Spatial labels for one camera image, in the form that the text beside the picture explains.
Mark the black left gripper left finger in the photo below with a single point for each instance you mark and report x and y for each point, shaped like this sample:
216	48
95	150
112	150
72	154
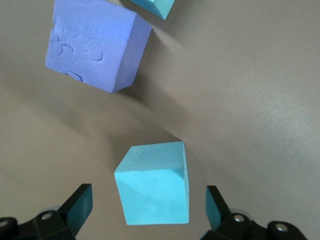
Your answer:
62	222

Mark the light blue foam cube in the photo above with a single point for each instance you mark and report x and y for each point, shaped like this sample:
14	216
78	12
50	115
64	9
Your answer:
152	190
160	7

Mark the purple foam cube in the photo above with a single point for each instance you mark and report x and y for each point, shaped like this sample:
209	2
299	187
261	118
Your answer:
92	47

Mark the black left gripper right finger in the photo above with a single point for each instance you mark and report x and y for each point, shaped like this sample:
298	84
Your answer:
235	227

